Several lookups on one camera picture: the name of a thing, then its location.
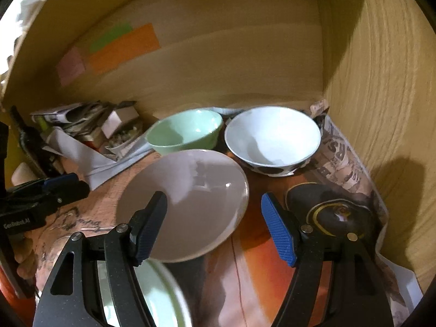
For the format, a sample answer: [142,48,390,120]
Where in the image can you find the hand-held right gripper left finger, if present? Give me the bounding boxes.
[32,191,168,327]

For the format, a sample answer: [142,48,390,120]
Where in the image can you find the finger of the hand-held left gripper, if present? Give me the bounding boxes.
[41,180,91,212]
[6,172,81,199]

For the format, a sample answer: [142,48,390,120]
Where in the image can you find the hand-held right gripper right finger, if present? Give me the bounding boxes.
[261,192,390,327]

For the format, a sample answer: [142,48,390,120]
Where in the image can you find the pink bowl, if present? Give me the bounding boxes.
[116,149,250,263]

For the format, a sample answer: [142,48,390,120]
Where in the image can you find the light green plate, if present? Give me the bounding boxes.
[96,258,193,327]

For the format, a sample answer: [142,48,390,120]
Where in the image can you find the white bowl with dark spots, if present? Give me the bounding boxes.
[224,106,322,177]

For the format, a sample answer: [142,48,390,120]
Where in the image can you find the green bowl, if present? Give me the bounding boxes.
[146,109,224,156]

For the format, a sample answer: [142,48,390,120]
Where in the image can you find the grey folded sheet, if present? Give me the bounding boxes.
[43,107,246,191]

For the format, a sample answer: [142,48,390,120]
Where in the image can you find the beige mug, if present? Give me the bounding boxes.
[11,162,35,186]

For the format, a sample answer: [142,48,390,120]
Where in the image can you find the newspaper print table cover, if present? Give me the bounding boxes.
[15,99,425,327]

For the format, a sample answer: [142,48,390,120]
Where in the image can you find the dark wine bottle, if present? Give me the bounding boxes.
[10,105,58,178]

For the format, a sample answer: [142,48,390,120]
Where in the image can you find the stack of newspapers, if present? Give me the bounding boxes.
[31,100,137,137]

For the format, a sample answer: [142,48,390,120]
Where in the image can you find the small white dish of shells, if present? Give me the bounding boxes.
[104,126,144,157]

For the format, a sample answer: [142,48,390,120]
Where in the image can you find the small white cardboard box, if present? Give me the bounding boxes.
[101,106,140,138]

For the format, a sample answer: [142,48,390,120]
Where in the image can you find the pink sticky note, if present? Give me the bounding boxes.
[56,47,86,87]

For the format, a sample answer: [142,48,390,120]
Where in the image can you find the orange sticky note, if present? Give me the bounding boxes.
[88,23,161,75]

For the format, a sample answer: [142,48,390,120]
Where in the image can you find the green sticky note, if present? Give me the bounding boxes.
[89,23,133,53]

